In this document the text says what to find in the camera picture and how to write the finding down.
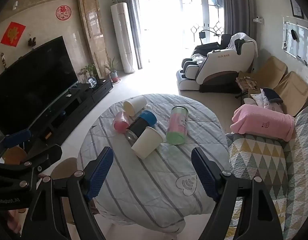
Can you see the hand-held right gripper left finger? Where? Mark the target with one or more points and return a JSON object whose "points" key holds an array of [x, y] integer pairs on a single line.
{"points": [[100, 175]]}

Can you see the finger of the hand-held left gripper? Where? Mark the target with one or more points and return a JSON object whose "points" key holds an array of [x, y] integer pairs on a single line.
{"points": [[46, 152], [17, 138]]}

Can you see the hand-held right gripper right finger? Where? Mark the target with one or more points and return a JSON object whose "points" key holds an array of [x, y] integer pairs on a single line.
{"points": [[203, 173]]}

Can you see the white paper cup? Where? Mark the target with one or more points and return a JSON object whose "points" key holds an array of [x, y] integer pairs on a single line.
{"points": [[146, 143]]}

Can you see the person's left forearm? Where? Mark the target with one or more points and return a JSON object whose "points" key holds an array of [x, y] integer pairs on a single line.
{"points": [[9, 220]]}

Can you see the tablet on arm stand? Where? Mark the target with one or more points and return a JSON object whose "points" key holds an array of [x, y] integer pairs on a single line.
{"points": [[202, 34]]}

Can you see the green and pink clear cup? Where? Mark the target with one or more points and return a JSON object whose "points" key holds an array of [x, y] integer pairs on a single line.
{"points": [[177, 126]]}

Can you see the pink plastic cup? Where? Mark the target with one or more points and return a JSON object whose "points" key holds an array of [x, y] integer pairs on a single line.
{"points": [[121, 123]]}

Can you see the blue plastic cup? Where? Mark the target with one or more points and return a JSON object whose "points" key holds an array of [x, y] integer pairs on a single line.
{"points": [[148, 117]]}

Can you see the cream paper cup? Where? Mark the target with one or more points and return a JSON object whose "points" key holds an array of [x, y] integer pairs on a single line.
{"points": [[135, 105]]}

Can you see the brown wooden stool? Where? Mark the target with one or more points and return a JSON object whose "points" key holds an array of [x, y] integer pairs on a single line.
{"points": [[14, 155], [65, 168]]}

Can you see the round table striped cloth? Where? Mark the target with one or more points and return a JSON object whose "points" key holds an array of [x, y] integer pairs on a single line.
{"points": [[154, 185]]}

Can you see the black flat television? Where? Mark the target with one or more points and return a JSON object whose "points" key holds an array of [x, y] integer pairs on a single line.
{"points": [[31, 85]]}

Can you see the black television cabinet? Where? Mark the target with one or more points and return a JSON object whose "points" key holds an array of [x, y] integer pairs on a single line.
{"points": [[76, 105]]}

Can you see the black metal tumbler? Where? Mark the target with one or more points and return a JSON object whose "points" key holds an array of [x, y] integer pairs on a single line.
{"points": [[137, 128]]}

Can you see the sofa with quilt cover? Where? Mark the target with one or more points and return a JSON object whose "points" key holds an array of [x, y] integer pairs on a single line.
{"points": [[263, 162]]}

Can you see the pink blanket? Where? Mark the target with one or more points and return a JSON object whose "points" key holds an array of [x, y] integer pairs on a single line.
{"points": [[261, 122]]}

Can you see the round glass ornament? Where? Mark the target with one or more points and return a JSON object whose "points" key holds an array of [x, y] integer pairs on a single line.
{"points": [[92, 81]]}

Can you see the white printed pillow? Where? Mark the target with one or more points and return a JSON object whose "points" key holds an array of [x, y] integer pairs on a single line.
{"points": [[256, 100]]}

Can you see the green leafy houseplant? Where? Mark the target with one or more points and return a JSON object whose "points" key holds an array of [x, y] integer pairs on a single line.
{"points": [[89, 70]]}

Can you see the potted plant in blue pot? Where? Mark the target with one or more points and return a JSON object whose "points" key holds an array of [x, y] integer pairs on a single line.
{"points": [[113, 73]]}

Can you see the dark cloth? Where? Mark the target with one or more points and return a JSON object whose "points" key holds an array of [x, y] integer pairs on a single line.
{"points": [[272, 95]]}

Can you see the white and brown massage chair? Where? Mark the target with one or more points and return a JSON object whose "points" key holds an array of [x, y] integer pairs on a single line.
{"points": [[218, 65]]}

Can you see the brown sofa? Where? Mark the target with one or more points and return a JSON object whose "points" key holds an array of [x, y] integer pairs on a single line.
{"points": [[291, 87]]}

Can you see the white standing air conditioner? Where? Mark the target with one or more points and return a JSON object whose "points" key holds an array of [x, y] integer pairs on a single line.
{"points": [[122, 37]]}

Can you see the white cloth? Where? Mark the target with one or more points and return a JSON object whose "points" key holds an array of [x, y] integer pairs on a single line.
{"points": [[243, 40]]}

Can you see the grey striped curtain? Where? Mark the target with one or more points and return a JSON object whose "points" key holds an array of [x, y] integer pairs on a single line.
{"points": [[237, 7], [135, 30]]}

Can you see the red square wall poster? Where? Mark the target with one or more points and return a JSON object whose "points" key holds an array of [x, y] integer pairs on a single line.
{"points": [[13, 33]]}

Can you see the round red wall decoration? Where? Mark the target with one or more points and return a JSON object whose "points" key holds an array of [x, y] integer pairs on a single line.
{"points": [[63, 12]]}

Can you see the wall whiteboard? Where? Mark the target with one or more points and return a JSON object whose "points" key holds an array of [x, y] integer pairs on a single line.
{"points": [[297, 41]]}

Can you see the black picture frame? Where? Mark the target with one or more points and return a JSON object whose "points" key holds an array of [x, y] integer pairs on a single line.
{"points": [[296, 8]]}

